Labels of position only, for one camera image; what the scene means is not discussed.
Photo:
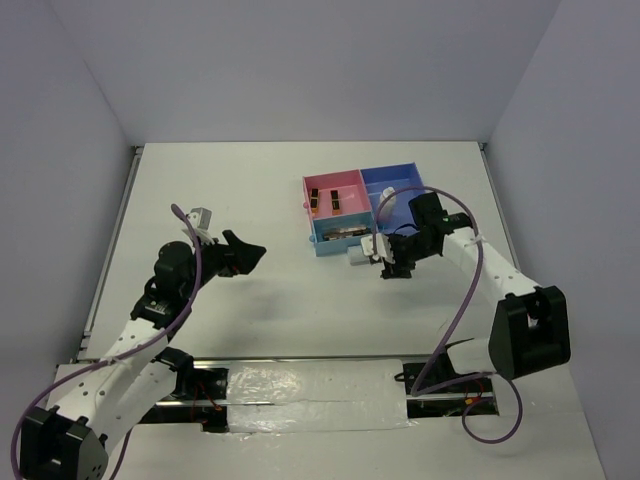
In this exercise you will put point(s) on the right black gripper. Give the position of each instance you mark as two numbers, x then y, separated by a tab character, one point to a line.
400	269

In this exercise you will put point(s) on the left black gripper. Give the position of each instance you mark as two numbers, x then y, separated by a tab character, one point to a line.
237	257

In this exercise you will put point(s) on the white spray bottle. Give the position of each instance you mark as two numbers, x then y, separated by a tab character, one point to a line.
357	257

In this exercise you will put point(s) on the white pastel bottle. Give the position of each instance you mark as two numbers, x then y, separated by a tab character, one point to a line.
386	206

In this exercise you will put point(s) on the long brown eyeshadow palette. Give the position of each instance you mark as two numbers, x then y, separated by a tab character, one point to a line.
345	232

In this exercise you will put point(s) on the black gold lipstick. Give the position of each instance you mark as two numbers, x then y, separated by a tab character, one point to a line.
336	204
314	201

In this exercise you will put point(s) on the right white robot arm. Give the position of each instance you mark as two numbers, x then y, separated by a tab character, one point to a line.
530	329

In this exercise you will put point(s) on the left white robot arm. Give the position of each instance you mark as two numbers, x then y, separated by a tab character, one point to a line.
75	437

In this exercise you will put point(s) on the pink blue purple organizer tray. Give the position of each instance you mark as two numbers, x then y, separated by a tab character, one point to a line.
359	191

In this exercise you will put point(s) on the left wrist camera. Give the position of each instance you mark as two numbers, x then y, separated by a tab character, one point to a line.
197	224

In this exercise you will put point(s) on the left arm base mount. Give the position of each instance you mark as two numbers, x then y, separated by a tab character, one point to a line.
201	400

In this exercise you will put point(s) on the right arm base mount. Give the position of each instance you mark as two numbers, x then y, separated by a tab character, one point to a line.
444	394

